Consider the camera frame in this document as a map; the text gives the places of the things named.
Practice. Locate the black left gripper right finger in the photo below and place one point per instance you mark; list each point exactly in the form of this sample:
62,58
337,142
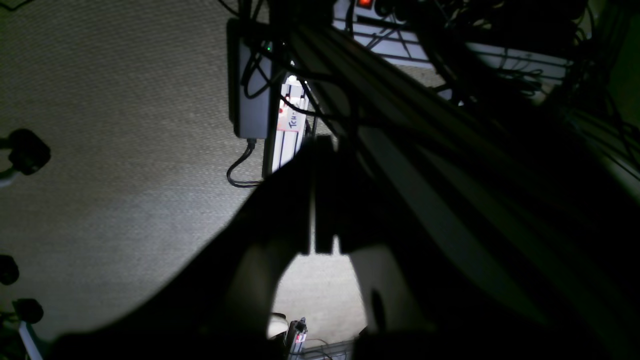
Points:
389,220

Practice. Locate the white power strip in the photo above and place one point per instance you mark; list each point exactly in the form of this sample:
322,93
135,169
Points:
286,140

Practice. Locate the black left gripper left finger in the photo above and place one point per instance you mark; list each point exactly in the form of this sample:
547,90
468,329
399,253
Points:
222,300

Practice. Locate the grey power adapter box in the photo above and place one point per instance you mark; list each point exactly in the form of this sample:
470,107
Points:
249,73

